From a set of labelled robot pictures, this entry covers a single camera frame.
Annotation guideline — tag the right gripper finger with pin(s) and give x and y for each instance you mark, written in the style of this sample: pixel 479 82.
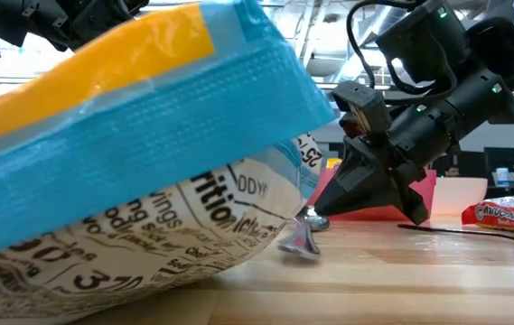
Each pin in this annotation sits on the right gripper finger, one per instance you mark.
pixel 415 205
pixel 356 189

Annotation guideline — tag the silver metal spoon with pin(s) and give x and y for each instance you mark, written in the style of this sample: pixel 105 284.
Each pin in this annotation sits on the silver metal spoon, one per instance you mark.
pixel 304 237

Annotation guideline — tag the blue yellow Maruchan ramen pack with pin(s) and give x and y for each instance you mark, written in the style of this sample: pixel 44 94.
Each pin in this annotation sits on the blue yellow Maruchan ramen pack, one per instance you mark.
pixel 148 135

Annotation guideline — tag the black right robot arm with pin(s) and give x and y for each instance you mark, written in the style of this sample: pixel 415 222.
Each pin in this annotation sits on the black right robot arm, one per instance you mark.
pixel 478 97

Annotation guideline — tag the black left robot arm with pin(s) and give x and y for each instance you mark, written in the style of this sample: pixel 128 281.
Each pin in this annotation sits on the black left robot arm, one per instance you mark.
pixel 49 20

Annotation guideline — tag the pink plastic bin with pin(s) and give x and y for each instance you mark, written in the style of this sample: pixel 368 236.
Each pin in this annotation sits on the pink plastic bin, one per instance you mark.
pixel 374 213

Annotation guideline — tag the pink translucent bowl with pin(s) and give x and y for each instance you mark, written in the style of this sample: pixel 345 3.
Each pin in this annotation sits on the pink translucent bowl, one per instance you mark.
pixel 460 196

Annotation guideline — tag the person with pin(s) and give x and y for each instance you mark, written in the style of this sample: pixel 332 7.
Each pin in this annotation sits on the person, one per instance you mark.
pixel 453 171

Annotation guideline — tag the black computer monitor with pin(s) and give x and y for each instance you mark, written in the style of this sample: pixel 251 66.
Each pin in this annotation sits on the black computer monitor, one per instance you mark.
pixel 471 163
pixel 502 160

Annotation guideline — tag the red Maruchan ramen pack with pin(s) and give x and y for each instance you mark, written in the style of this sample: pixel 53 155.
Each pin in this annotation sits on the red Maruchan ramen pack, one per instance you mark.
pixel 505 212

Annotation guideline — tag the white plastic bottle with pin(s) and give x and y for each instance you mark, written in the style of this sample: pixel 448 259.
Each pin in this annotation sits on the white plastic bottle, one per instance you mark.
pixel 502 177

